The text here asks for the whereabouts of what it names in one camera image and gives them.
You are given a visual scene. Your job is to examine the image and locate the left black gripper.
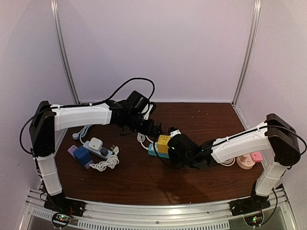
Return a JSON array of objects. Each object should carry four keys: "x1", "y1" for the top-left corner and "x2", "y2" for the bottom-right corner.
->
[{"x1": 127, "y1": 113, "x2": 163, "y2": 138}]

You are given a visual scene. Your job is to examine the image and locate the yellow cube adapter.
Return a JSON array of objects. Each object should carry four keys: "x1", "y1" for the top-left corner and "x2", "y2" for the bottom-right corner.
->
[{"x1": 157, "y1": 135, "x2": 171, "y2": 154}]

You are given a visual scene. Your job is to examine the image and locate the teal power strip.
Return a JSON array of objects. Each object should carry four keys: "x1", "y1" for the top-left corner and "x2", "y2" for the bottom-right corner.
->
[{"x1": 148, "y1": 143, "x2": 169, "y2": 159}]

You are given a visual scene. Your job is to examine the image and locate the pink round socket base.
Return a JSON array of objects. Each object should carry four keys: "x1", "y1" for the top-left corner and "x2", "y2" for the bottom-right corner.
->
[{"x1": 236, "y1": 154, "x2": 255, "y2": 170}]

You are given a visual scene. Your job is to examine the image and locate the pink cube adapter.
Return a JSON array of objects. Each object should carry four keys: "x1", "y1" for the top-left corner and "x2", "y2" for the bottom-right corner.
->
[{"x1": 250, "y1": 151, "x2": 263, "y2": 163}]

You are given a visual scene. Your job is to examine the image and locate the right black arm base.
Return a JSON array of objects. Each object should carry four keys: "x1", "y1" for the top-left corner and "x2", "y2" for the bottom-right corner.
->
[{"x1": 229, "y1": 182, "x2": 271, "y2": 216}]

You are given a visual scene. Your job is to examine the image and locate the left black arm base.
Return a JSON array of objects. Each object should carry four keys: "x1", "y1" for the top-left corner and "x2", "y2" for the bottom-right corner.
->
[{"x1": 44, "y1": 192, "x2": 85, "y2": 217}]

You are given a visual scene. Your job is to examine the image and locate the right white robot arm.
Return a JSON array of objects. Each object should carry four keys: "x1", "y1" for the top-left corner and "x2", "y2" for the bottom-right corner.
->
[{"x1": 167, "y1": 114, "x2": 302, "y2": 212}]

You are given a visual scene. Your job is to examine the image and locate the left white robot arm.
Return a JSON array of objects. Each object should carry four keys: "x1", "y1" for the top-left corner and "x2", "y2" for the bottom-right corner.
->
[{"x1": 29, "y1": 100, "x2": 161, "y2": 213}]

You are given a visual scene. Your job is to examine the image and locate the dark grey charger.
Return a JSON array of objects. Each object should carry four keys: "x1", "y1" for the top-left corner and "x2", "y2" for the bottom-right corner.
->
[{"x1": 100, "y1": 147, "x2": 108, "y2": 157}]

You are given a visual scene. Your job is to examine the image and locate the white charger block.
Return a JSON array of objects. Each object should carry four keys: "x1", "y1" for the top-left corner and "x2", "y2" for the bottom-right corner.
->
[{"x1": 88, "y1": 138, "x2": 103, "y2": 151}]

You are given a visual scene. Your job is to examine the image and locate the grey-blue power strip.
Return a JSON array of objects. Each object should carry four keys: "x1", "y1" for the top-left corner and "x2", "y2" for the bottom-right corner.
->
[{"x1": 83, "y1": 141, "x2": 113, "y2": 160}]

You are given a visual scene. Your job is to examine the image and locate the dark blue cube adapter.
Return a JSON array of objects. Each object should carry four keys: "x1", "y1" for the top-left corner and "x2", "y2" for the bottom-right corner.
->
[{"x1": 73, "y1": 146, "x2": 93, "y2": 169}]

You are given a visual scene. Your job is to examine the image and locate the purple power strip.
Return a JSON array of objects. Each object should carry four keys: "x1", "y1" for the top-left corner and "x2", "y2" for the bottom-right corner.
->
[{"x1": 68, "y1": 145, "x2": 79, "y2": 160}]

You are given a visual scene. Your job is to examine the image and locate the white coiled cable with plug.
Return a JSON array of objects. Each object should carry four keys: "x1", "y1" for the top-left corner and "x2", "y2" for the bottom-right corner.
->
[{"x1": 89, "y1": 145, "x2": 120, "y2": 172}]

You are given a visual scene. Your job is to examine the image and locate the light blue cable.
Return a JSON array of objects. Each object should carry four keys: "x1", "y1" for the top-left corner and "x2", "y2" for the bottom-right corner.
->
[{"x1": 72, "y1": 125, "x2": 93, "y2": 147}]

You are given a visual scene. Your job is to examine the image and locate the aluminium front rail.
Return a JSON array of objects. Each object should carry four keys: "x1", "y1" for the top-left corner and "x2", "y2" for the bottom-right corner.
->
[{"x1": 17, "y1": 188, "x2": 298, "y2": 230}]

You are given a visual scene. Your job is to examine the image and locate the right aluminium frame post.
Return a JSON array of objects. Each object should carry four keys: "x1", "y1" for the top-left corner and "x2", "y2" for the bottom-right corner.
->
[{"x1": 232, "y1": 0, "x2": 261, "y2": 107}]

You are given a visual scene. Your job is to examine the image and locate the aluminium frame post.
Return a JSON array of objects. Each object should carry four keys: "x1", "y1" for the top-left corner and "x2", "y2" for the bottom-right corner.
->
[
  {"x1": 50, "y1": 0, "x2": 80, "y2": 104},
  {"x1": 232, "y1": 0, "x2": 261, "y2": 107}
]

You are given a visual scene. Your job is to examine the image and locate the left aluminium frame post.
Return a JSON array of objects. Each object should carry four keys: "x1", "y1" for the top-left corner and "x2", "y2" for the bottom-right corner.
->
[{"x1": 50, "y1": 0, "x2": 80, "y2": 104}]

